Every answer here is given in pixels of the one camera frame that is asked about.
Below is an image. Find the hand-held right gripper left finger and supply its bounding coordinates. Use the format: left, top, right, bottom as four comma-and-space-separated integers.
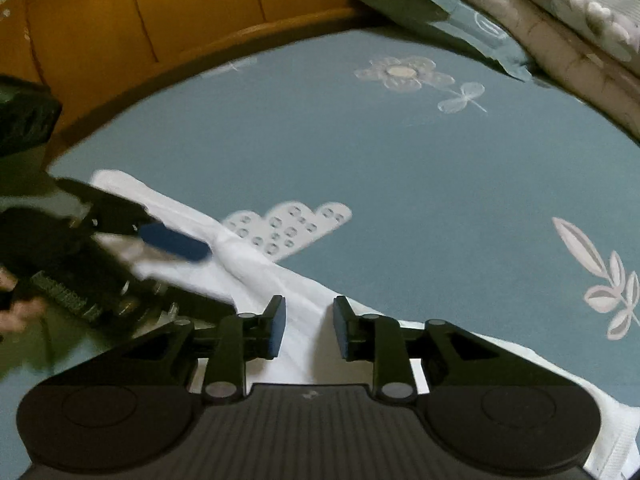
120, 295, 287, 406

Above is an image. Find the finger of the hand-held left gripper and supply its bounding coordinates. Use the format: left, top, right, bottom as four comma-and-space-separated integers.
137, 222, 213, 264
165, 285, 237, 324

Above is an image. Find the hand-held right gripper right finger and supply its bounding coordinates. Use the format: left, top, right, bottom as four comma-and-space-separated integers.
332, 295, 493, 406

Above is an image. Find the white bear print sweatshirt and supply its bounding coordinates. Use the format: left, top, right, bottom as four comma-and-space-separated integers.
90, 169, 633, 480

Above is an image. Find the person's left hand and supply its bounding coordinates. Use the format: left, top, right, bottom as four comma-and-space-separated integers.
0, 268, 46, 337

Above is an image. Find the bed with teal floral sheet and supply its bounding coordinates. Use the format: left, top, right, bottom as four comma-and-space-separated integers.
47, 22, 640, 480

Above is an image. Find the wooden headboard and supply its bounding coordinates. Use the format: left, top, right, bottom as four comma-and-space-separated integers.
0, 0, 392, 167

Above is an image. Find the pink floral quilt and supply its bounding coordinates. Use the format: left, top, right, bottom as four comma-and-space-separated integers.
460, 0, 640, 136

